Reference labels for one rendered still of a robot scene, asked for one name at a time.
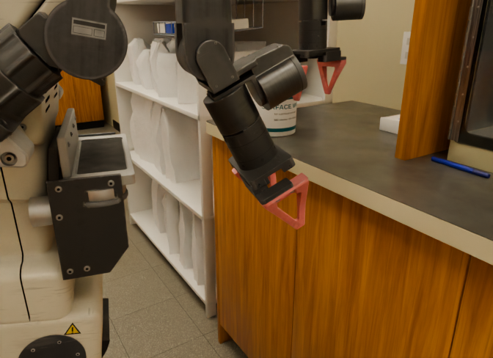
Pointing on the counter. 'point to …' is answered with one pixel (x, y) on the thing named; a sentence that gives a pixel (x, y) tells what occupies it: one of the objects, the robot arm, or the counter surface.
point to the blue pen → (461, 167)
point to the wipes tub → (279, 118)
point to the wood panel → (432, 70)
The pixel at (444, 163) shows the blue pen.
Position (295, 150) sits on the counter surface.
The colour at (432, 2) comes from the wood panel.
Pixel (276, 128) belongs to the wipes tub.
